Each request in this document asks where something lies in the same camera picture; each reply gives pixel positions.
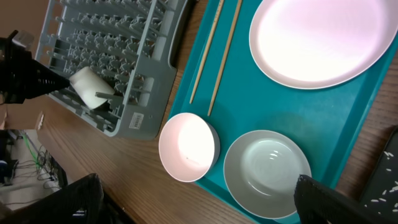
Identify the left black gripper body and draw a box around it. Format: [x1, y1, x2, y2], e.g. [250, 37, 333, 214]
[1, 30, 34, 105]

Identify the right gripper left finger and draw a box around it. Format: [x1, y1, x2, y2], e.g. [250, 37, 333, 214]
[1, 173, 104, 224]

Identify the grey bowl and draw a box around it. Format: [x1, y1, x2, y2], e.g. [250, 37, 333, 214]
[223, 130, 312, 220]

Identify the floor cables bundle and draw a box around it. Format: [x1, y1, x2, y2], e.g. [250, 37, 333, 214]
[0, 130, 68, 206]

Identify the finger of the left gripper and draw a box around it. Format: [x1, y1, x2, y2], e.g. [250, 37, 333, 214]
[27, 59, 70, 98]

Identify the small pink saucer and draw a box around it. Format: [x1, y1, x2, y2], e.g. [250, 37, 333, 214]
[159, 113, 221, 182]

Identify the large white plate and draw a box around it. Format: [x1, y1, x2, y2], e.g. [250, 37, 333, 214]
[249, 0, 397, 90]

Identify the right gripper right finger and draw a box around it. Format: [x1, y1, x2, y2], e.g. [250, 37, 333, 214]
[294, 174, 396, 224]

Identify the black tray with rice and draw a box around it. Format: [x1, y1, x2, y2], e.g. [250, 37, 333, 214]
[360, 127, 398, 223]

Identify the grey plastic dish rack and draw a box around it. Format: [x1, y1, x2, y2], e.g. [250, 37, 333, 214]
[35, 0, 192, 140]

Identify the wooden chopstick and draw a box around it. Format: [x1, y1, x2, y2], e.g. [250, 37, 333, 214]
[207, 0, 243, 116]
[190, 0, 224, 104]

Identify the white cup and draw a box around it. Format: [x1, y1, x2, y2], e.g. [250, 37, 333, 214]
[69, 67, 115, 110]

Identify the teal serving tray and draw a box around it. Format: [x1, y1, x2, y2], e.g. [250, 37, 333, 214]
[170, 1, 397, 223]

